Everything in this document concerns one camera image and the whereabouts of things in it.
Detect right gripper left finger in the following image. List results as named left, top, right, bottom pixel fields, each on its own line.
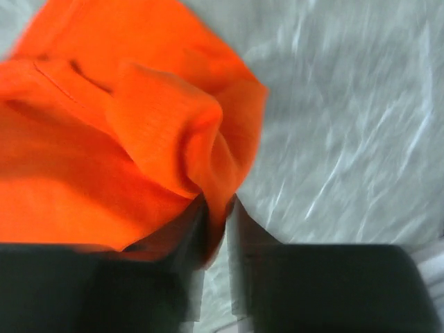
left=1, top=196, right=207, bottom=332

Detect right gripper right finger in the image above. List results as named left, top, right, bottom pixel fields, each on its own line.
left=228, top=200, right=443, bottom=332

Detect orange t-shirt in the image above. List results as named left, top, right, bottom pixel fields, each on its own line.
left=1, top=1, right=267, bottom=258

